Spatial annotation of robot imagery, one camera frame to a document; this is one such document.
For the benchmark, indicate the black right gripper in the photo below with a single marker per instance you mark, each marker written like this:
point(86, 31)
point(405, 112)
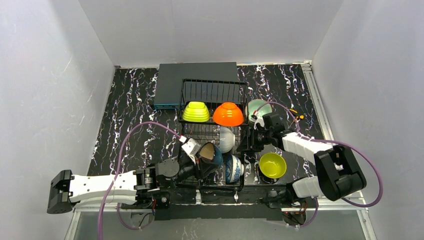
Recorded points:
point(255, 139)

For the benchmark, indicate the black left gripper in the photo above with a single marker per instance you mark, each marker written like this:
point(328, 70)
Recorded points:
point(199, 164)

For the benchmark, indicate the dark blue beige bowl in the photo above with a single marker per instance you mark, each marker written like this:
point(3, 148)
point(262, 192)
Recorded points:
point(210, 154)

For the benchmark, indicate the blue patterned bowl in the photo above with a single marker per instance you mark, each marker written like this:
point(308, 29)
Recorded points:
point(234, 169)

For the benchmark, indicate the dark striped white bowl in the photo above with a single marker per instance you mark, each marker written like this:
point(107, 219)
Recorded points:
point(227, 140)

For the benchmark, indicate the orange white bowl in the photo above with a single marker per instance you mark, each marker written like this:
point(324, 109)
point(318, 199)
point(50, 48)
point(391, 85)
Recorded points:
point(228, 114)

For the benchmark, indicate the green white bowl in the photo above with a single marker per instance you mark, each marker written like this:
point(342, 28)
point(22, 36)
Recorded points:
point(196, 112)

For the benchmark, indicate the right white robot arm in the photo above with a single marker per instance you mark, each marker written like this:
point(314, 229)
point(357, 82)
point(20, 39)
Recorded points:
point(337, 170)

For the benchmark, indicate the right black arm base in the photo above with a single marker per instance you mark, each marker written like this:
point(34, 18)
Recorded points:
point(285, 202)

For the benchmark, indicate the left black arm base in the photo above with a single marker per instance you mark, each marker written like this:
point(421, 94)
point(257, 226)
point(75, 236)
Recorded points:
point(145, 205)

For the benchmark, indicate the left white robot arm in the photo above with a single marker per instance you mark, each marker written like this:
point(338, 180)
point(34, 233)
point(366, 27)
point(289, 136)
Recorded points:
point(133, 188)

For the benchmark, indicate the yellow green bowl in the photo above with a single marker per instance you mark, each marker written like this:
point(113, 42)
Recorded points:
point(272, 165)

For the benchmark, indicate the pale green bowl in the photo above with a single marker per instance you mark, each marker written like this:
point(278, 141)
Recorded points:
point(259, 107)

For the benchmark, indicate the dark grey flat box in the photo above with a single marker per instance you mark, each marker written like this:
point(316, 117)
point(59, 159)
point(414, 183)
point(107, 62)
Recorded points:
point(171, 76)

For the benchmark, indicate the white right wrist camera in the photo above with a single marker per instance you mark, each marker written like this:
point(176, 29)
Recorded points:
point(258, 121)

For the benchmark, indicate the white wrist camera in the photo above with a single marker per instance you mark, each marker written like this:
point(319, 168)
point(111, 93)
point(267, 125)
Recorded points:
point(191, 147)
point(258, 121)

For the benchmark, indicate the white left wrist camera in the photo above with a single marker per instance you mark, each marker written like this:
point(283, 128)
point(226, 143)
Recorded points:
point(191, 147)

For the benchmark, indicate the yellow black T-handle hex key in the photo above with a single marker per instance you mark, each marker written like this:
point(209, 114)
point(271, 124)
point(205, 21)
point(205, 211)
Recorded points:
point(298, 116)

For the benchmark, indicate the black wire dish rack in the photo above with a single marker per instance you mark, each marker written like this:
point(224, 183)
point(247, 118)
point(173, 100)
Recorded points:
point(213, 93)

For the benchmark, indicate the aluminium table edge rail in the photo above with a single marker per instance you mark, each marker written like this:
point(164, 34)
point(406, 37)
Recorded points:
point(307, 70)

